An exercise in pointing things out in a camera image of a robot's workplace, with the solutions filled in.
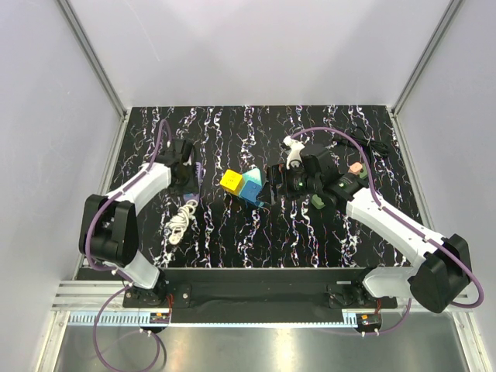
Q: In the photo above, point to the teal triangular power strip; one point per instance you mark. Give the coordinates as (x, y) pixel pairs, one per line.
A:
(253, 175)

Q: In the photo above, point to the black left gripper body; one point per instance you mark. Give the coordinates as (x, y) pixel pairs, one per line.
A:
(188, 184)

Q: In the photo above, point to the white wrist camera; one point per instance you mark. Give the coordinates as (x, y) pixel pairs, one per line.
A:
(189, 161)
(295, 147)

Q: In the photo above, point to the white slotted cable duct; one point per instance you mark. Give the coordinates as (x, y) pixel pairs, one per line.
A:
(119, 318)

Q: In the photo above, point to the pink plug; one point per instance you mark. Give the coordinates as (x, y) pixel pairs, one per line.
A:
(356, 168)

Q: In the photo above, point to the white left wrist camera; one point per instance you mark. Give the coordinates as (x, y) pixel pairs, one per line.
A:
(189, 161)

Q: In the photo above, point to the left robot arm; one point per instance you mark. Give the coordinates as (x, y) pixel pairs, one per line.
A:
(109, 236)

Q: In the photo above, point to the green round-hole power strip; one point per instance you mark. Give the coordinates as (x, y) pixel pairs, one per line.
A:
(317, 202)

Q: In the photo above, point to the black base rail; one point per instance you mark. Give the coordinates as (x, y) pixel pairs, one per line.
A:
(330, 287)

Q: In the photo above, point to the purple power strip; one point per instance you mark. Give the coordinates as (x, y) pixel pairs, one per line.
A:
(198, 173)

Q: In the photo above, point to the blue cube socket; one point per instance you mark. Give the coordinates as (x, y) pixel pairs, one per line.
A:
(249, 193)

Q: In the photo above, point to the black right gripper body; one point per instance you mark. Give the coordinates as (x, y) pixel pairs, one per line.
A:
(294, 180)

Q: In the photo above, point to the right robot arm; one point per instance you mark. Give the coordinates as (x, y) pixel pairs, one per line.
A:
(439, 266)

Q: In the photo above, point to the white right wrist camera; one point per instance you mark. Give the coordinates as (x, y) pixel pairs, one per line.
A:
(295, 147)

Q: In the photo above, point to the aluminium frame rail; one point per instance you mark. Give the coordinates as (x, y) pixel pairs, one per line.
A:
(84, 295)

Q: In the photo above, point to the yellow cube socket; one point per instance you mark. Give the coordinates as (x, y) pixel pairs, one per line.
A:
(232, 182)

